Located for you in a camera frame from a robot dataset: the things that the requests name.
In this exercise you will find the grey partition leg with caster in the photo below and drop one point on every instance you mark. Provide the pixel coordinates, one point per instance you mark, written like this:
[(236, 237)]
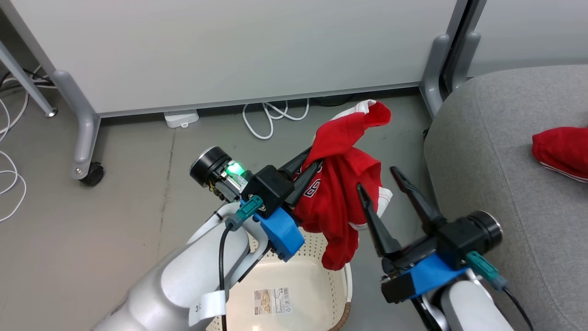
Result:
[(80, 124)]

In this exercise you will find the grey fabric sofa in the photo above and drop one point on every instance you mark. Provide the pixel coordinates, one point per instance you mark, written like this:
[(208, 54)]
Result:
[(528, 220)]

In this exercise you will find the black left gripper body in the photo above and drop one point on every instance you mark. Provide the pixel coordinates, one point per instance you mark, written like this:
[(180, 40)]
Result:
[(268, 186)]

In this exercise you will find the red shorts with white stripe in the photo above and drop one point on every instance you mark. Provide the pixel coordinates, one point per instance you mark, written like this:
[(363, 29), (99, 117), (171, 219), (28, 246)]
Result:
[(562, 149)]

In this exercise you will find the white power adapter box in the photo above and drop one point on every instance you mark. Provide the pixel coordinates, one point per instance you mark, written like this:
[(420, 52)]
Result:
[(181, 118)]

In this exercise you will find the grey metal table leg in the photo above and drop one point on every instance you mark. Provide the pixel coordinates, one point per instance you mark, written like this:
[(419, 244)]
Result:
[(23, 73)]

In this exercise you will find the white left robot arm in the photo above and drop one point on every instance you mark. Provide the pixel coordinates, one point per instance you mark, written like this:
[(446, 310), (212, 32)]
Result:
[(183, 285)]

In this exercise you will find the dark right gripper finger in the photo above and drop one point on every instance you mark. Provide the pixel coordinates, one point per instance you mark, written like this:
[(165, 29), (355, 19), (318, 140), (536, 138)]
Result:
[(420, 202), (379, 225)]

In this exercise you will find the beige plastic laundry basket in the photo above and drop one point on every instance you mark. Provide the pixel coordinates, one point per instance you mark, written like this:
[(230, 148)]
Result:
[(294, 285)]

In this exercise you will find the red jersey with white print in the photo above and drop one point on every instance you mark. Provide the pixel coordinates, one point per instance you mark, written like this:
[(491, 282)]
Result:
[(340, 184)]

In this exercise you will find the large white partition panel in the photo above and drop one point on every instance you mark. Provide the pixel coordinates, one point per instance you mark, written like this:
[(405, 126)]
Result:
[(229, 50)]

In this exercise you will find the narrow white partition panel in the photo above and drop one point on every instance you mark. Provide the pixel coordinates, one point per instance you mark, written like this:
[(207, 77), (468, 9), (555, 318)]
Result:
[(528, 32)]

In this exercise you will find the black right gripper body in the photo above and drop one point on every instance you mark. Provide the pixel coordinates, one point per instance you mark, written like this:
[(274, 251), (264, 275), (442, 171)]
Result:
[(459, 236)]

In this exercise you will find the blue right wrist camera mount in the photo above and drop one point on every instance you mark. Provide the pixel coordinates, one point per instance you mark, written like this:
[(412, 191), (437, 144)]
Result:
[(429, 273)]

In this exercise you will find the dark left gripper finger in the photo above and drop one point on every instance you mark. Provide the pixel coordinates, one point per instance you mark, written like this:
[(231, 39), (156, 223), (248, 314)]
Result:
[(296, 164), (307, 181)]

